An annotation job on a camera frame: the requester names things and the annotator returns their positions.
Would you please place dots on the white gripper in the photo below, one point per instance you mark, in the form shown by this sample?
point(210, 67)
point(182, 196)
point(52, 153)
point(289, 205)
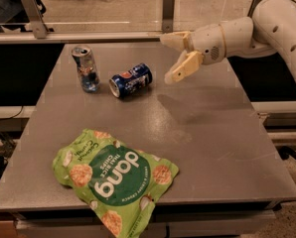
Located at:
point(209, 44)

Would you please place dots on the blue pepsi can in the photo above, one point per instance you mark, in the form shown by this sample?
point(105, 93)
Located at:
point(127, 82)

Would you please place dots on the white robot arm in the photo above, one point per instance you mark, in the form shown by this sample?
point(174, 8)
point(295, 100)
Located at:
point(270, 29)

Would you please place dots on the silver red bull can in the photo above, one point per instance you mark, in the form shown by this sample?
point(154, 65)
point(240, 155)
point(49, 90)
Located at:
point(86, 68)

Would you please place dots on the green rice chips bag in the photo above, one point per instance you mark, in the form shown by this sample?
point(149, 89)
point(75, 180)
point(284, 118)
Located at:
point(119, 184)

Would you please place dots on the middle metal bracket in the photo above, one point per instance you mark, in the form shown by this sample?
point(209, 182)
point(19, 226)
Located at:
point(168, 8)

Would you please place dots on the white rail behind table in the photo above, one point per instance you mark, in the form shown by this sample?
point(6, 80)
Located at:
point(74, 38)

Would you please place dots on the left metal bracket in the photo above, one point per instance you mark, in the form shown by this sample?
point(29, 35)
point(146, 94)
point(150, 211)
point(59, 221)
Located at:
point(33, 12)

